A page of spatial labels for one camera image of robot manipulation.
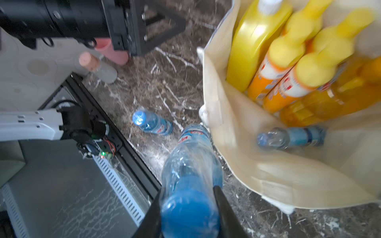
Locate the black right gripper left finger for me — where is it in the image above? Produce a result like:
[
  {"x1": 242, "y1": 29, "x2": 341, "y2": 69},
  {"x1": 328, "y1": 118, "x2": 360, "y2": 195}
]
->
[{"x1": 132, "y1": 190, "x2": 162, "y2": 238}]

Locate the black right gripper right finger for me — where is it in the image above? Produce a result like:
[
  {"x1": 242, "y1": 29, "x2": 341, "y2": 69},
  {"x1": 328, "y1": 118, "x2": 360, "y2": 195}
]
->
[{"x1": 213, "y1": 186, "x2": 249, "y2": 238}]

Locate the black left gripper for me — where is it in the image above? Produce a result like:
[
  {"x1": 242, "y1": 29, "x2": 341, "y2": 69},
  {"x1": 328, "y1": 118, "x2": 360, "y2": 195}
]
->
[{"x1": 101, "y1": 1, "x2": 186, "y2": 56}]

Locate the blue cap water bottle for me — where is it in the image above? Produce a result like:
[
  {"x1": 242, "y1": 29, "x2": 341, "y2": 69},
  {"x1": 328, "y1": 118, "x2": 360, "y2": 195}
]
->
[
  {"x1": 132, "y1": 110, "x2": 173, "y2": 136},
  {"x1": 159, "y1": 124, "x2": 223, "y2": 238},
  {"x1": 257, "y1": 126, "x2": 326, "y2": 150}
]

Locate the blue cap water bottle front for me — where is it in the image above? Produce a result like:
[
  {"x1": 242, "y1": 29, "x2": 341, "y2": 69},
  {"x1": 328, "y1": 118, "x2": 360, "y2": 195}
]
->
[{"x1": 257, "y1": 126, "x2": 326, "y2": 150}]

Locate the yellow dish soap pump bottle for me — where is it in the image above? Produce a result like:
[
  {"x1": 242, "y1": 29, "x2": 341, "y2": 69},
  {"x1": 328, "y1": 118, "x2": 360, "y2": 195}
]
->
[{"x1": 226, "y1": 1, "x2": 293, "y2": 92}]

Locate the cream starry night shopping bag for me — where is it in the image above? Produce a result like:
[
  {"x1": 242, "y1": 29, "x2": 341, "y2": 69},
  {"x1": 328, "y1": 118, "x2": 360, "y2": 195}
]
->
[{"x1": 197, "y1": 1, "x2": 381, "y2": 213}]

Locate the yellow cap juice bottle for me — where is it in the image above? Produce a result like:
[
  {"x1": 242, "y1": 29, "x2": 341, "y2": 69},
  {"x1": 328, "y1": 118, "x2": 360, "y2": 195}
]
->
[
  {"x1": 307, "y1": 8, "x2": 375, "y2": 53},
  {"x1": 248, "y1": 33, "x2": 307, "y2": 101},
  {"x1": 263, "y1": 40, "x2": 354, "y2": 114},
  {"x1": 282, "y1": 0, "x2": 333, "y2": 42}
]

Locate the orange dish soap pump bottle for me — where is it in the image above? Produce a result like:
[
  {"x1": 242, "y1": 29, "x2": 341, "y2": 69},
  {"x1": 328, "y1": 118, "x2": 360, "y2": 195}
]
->
[{"x1": 279, "y1": 56, "x2": 381, "y2": 127}]

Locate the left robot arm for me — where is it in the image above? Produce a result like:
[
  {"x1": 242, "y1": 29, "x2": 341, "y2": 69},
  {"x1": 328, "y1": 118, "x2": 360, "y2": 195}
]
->
[{"x1": 1, "y1": 1, "x2": 186, "y2": 143}]

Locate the pink plastic cup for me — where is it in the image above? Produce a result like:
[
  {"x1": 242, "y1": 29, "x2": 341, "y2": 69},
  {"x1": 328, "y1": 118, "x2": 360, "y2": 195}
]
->
[{"x1": 95, "y1": 38, "x2": 129, "y2": 66}]

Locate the small green circuit board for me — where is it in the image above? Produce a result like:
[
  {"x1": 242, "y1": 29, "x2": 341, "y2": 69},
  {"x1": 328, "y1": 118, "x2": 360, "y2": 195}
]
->
[{"x1": 98, "y1": 149, "x2": 115, "y2": 161}]

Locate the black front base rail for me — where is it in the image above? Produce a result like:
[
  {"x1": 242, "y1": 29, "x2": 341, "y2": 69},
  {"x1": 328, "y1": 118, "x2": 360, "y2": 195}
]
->
[{"x1": 38, "y1": 72, "x2": 163, "y2": 200}]

